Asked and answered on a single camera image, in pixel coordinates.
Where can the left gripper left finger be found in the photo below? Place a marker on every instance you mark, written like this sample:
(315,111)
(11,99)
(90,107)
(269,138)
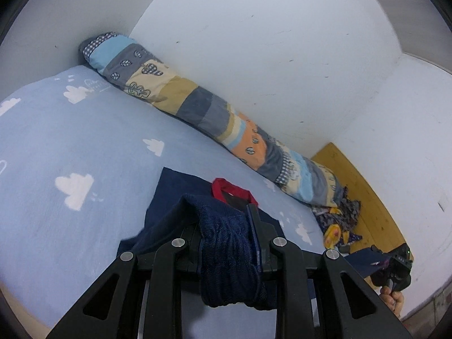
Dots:
(136,296)

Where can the patchwork rolled quilt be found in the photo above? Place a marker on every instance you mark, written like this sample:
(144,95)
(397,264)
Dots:
(129,66)

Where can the colourful patterned cloth pile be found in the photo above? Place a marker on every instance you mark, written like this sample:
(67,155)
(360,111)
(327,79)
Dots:
(338,223)

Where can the person's right hand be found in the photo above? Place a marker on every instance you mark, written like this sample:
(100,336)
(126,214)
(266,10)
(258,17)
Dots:
(393,300)

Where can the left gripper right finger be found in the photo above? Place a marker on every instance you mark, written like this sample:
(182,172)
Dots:
(315,295)

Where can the wooden headboard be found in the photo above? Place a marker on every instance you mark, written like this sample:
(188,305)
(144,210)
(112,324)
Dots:
(380,234)

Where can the light blue cloud bedsheet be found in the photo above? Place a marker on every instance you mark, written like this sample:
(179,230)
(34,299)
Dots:
(80,162)

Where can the navy jacket with red collar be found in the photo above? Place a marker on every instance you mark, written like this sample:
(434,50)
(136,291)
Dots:
(230,271)

